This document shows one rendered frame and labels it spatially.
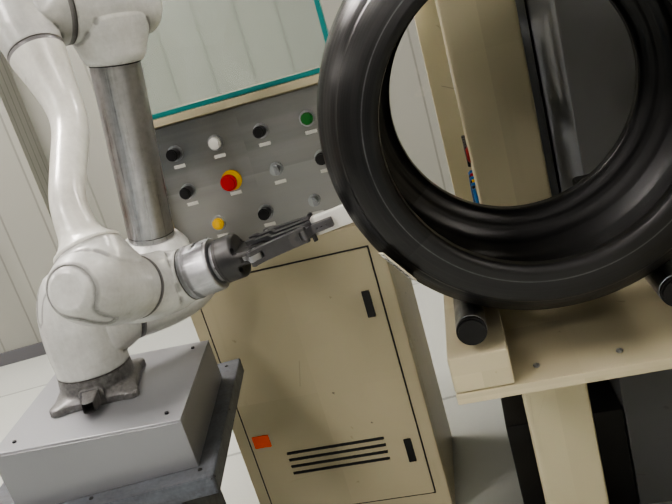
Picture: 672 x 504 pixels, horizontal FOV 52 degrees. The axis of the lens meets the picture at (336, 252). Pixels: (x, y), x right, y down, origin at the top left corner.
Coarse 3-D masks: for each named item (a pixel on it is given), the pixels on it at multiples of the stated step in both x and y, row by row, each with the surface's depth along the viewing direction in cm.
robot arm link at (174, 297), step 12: (156, 252) 111; (168, 252) 113; (156, 264) 107; (168, 264) 110; (168, 276) 108; (168, 288) 108; (180, 288) 110; (168, 300) 109; (180, 300) 111; (192, 300) 113; (156, 312) 108; (168, 312) 111
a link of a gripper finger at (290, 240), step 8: (288, 232) 106; (296, 232) 105; (272, 240) 105; (280, 240) 105; (288, 240) 105; (296, 240) 105; (304, 240) 105; (256, 248) 105; (264, 248) 105; (272, 248) 105; (280, 248) 105; (288, 248) 105; (248, 256) 105; (264, 256) 105; (272, 256) 105; (256, 264) 105
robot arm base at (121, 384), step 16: (128, 368) 147; (64, 384) 142; (80, 384) 141; (96, 384) 142; (112, 384) 143; (128, 384) 144; (64, 400) 142; (80, 400) 141; (96, 400) 139; (112, 400) 142
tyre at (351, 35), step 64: (384, 0) 85; (640, 0) 106; (384, 64) 87; (640, 64) 109; (320, 128) 95; (384, 128) 117; (640, 128) 112; (384, 192) 92; (448, 192) 122; (576, 192) 117; (640, 192) 112; (448, 256) 94; (512, 256) 117; (576, 256) 94; (640, 256) 91
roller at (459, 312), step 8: (456, 304) 105; (464, 304) 103; (472, 304) 103; (456, 312) 103; (464, 312) 100; (472, 312) 100; (480, 312) 101; (456, 320) 101; (464, 320) 99; (472, 320) 98; (480, 320) 98; (456, 328) 99; (464, 328) 99; (472, 328) 99; (480, 328) 98; (464, 336) 99; (472, 336) 99; (480, 336) 99; (472, 344) 100
